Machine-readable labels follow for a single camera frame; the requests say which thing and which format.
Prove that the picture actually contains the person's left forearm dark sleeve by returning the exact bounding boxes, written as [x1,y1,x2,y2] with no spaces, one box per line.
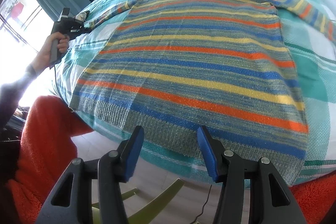
[0,64,38,130]

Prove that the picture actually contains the teal white plaid blanket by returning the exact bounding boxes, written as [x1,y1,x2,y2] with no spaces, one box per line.
[51,0,335,185]

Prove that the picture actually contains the striped knit sweater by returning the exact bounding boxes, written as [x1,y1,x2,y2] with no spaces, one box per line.
[69,0,335,175]

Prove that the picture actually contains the olive green chair legs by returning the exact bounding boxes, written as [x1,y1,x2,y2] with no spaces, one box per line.
[92,178,185,224]

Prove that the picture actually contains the black cable on floor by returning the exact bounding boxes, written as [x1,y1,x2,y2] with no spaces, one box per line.
[190,184,214,224]

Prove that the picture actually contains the patterned white pillow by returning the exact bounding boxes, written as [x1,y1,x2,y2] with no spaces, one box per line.
[75,11,90,22]

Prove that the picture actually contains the red fleece trousers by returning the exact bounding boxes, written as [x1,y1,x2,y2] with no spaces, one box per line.
[1,96,92,223]

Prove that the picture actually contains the person's left hand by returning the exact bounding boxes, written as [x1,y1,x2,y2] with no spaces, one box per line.
[31,32,70,75]

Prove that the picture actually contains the window frame with bars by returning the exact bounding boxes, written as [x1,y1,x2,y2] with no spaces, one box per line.
[1,0,43,44]

